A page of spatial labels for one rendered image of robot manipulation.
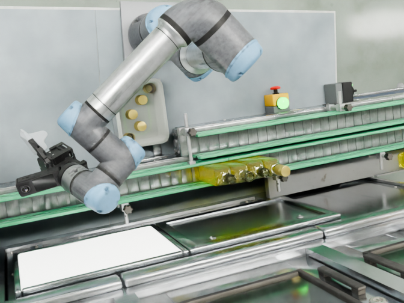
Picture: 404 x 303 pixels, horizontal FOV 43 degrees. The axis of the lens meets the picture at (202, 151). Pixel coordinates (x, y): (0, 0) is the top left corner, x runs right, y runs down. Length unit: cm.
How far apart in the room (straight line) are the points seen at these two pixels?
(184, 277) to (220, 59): 53
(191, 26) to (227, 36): 9
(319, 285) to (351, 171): 97
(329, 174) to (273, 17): 64
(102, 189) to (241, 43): 48
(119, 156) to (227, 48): 37
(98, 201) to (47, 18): 80
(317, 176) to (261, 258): 76
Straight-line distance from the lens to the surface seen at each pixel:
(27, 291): 131
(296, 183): 198
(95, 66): 184
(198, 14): 126
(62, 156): 140
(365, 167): 216
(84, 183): 127
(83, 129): 125
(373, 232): 150
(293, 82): 211
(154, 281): 127
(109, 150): 126
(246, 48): 128
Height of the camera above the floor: 256
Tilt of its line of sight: 69 degrees down
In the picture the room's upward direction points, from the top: 102 degrees clockwise
